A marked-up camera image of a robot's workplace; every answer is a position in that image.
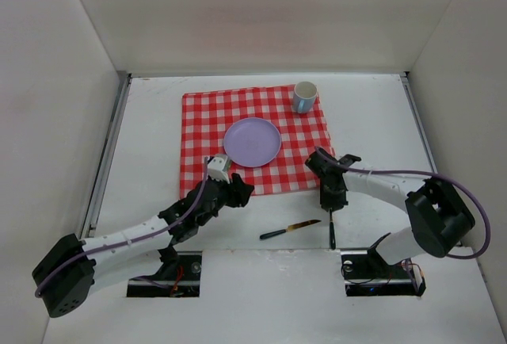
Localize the gold knife green handle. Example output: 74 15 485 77
259 220 321 240

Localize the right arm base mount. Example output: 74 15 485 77
340 248 426 297

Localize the light blue mug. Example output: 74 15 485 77
292 82 318 114

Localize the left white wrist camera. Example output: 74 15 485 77
207 154 231 183

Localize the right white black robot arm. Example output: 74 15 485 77
305 148 475 267

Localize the aluminium table rail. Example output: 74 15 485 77
399 71 438 172
78 71 132 239

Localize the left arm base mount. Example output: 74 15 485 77
126 250 203 298

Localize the left aluminium table rail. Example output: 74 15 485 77
78 71 132 239

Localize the right aluminium table rail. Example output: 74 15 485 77
399 71 438 172

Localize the gold fork green handle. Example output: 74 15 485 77
329 209 337 250

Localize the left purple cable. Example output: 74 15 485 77
34 156 211 299

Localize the red white checkered cloth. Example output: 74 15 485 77
179 85 333 196

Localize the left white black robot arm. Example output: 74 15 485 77
32 174 254 318

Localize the lilac plastic plate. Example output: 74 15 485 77
223 117 282 168

